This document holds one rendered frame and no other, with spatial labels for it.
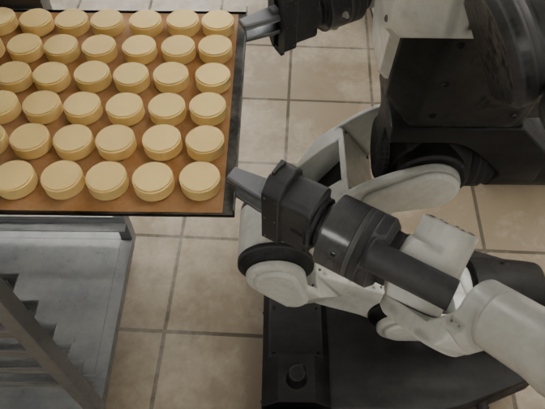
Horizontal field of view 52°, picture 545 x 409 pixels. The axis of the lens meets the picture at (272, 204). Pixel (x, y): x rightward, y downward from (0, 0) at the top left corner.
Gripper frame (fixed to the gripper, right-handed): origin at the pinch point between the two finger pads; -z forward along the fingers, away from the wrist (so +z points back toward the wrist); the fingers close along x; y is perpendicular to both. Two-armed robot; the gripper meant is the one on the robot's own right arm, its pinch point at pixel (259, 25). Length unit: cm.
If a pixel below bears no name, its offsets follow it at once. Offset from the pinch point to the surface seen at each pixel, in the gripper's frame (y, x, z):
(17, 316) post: 17, -22, -50
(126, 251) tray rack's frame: -19, -72, -31
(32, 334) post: 17, -29, -50
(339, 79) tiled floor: -61, -87, 65
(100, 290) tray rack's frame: -12, -72, -41
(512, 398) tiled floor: 58, -87, 39
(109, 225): -23, -64, -32
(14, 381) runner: 7, -61, -63
